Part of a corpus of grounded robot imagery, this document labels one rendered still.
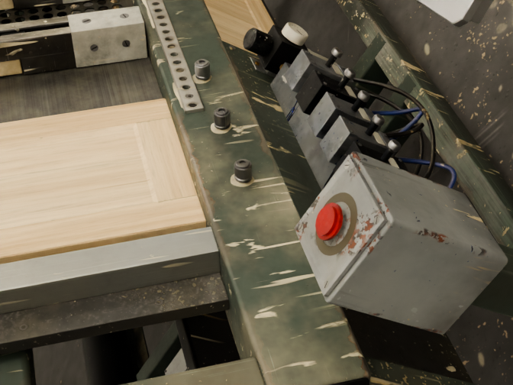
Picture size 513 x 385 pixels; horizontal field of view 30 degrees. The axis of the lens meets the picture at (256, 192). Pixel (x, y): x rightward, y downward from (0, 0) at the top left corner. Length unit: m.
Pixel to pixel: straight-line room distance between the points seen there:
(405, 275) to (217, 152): 0.48
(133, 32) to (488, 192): 0.77
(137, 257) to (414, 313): 0.39
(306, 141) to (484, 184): 0.60
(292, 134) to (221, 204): 0.23
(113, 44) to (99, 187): 0.36
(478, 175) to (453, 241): 1.00
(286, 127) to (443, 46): 1.07
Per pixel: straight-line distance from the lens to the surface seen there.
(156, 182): 1.39
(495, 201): 1.93
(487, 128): 2.28
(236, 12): 2.63
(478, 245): 1.02
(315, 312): 1.15
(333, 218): 0.98
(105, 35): 1.67
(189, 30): 1.68
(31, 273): 1.25
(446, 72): 2.46
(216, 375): 1.09
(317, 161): 1.41
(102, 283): 1.25
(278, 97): 1.56
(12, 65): 1.69
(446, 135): 2.09
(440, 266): 1.01
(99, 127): 1.51
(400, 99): 2.25
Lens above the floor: 1.51
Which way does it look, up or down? 30 degrees down
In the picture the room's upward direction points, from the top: 71 degrees counter-clockwise
